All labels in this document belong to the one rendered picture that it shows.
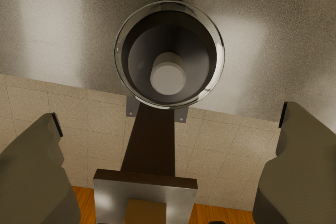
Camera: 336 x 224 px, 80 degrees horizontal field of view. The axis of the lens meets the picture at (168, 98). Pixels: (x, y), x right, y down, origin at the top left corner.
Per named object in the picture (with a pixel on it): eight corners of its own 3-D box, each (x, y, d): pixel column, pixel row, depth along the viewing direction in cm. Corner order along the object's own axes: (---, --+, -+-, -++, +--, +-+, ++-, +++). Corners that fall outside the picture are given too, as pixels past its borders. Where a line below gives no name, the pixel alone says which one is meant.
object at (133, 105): (185, 122, 164) (197, 247, 84) (126, 115, 162) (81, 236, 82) (197, 66, 141) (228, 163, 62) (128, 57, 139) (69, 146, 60)
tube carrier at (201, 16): (199, -7, 36) (229, -4, 17) (199, 53, 41) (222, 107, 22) (139, -3, 36) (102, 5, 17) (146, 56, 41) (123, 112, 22)
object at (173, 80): (214, 5, 19) (233, 12, 13) (211, 92, 23) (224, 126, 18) (119, 12, 20) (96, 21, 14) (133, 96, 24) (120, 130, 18)
